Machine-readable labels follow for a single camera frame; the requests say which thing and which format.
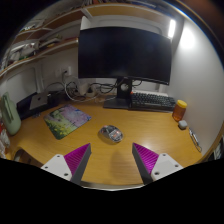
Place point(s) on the low shelf with books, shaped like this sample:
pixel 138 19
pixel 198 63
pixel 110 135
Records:
pixel 219 150

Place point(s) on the transparent computer mouse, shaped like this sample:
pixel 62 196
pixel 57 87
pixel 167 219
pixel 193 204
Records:
pixel 111 133

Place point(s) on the white wall lamp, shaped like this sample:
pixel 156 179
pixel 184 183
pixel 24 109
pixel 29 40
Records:
pixel 171 28

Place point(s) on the orange jar with yellow lid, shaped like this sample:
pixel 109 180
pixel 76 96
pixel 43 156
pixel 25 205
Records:
pixel 179 111

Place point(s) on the white power strip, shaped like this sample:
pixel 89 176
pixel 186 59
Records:
pixel 87 90

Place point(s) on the pale green jug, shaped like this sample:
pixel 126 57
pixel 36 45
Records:
pixel 11 116

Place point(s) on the small grey earbud case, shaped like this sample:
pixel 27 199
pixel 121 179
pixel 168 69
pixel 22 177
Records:
pixel 182 124

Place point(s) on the white wall outlet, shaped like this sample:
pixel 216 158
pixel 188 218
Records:
pixel 65 71

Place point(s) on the black computer monitor with stand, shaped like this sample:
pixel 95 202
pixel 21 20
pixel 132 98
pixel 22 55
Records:
pixel 125 51

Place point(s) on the silver mini computer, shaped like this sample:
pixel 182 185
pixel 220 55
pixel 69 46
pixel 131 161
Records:
pixel 39 101

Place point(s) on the slim dark pen case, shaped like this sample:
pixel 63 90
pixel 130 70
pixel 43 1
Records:
pixel 195 140

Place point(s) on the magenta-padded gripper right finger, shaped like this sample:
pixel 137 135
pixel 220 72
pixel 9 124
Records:
pixel 165 165

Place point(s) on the wooden wall shelf unit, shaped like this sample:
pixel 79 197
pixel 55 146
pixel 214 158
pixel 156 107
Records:
pixel 50 45

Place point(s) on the floral print mouse pad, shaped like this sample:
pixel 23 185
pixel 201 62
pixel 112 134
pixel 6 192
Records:
pixel 66 120

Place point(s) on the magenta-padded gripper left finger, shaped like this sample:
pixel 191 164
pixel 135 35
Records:
pixel 60 165

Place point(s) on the black computer keyboard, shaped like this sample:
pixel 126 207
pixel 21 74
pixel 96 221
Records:
pixel 151 101

